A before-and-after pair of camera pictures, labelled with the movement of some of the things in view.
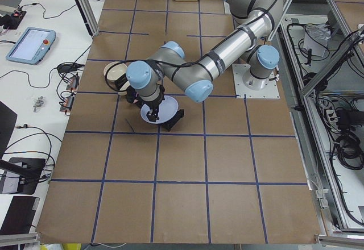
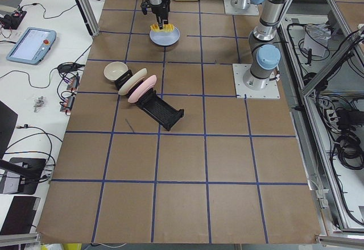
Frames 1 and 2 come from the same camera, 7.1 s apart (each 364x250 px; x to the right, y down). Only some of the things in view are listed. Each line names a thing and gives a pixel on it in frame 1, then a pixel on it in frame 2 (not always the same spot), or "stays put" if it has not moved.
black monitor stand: x=28 y=169 stays put
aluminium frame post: x=83 y=0 stays put
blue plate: x=168 y=110 -> x=168 y=35
